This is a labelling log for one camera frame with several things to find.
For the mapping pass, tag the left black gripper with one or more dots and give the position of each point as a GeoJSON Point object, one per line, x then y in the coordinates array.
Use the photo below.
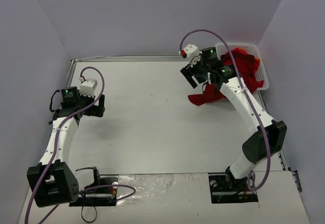
{"type": "Point", "coordinates": [99, 105]}

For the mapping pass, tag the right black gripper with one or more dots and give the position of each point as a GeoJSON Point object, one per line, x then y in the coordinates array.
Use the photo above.
{"type": "Point", "coordinates": [190, 74]}

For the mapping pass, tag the red t shirt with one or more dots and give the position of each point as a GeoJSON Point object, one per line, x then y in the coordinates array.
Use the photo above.
{"type": "Point", "coordinates": [210, 93]}

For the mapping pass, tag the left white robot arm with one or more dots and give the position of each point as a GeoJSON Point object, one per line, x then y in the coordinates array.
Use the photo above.
{"type": "Point", "coordinates": [52, 181]}

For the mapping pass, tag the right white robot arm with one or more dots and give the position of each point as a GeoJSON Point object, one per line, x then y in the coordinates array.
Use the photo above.
{"type": "Point", "coordinates": [232, 77]}

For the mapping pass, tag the orange shirt in basket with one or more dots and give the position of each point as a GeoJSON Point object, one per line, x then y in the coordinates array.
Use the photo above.
{"type": "Point", "coordinates": [241, 54]}

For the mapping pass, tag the white plastic basket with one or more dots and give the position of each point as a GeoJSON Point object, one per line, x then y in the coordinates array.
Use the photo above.
{"type": "Point", "coordinates": [252, 49]}

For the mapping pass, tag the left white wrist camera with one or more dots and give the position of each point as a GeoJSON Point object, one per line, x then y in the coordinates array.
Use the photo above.
{"type": "Point", "coordinates": [88, 87]}

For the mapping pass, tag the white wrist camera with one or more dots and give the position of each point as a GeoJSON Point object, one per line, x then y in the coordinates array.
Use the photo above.
{"type": "Point", "coordinates": [88, 87]}
{"type": "Point", "coordinates": [191, 53]}

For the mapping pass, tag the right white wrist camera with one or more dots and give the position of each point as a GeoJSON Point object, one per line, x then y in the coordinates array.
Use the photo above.
{"type": "Point", "coordinates": [191, 53]}

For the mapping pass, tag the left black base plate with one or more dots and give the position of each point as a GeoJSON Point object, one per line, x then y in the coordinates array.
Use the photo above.
{"type": "Point", "coordinates": [100, 197]}

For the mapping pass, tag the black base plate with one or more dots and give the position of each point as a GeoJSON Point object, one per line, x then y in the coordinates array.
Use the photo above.
{"type": "Point", "coordinates": [100, 197]}
{"type": "Point", "coordinates": [224, 190]}

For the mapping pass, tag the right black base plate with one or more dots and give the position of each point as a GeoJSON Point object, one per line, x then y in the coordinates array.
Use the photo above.
{"type": "Point", "coordinates": [224, 190]}

